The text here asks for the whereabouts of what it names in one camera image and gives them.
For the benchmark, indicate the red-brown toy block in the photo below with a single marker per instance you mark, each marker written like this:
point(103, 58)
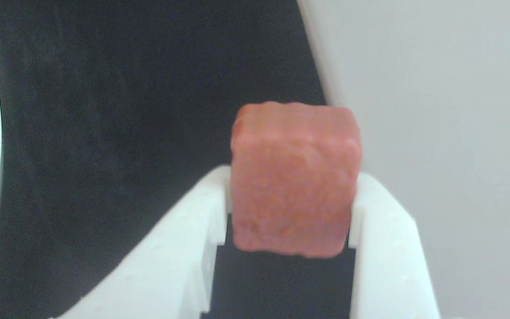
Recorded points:
point(295, 177)

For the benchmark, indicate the black desk mat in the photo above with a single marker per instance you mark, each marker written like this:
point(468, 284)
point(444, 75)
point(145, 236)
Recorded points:
point(104, 110)

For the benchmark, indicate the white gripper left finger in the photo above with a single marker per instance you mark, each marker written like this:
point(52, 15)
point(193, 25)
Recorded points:
point(157, 274)

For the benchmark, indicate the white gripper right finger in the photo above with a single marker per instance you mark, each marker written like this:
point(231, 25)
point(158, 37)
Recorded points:
point(392, 266)

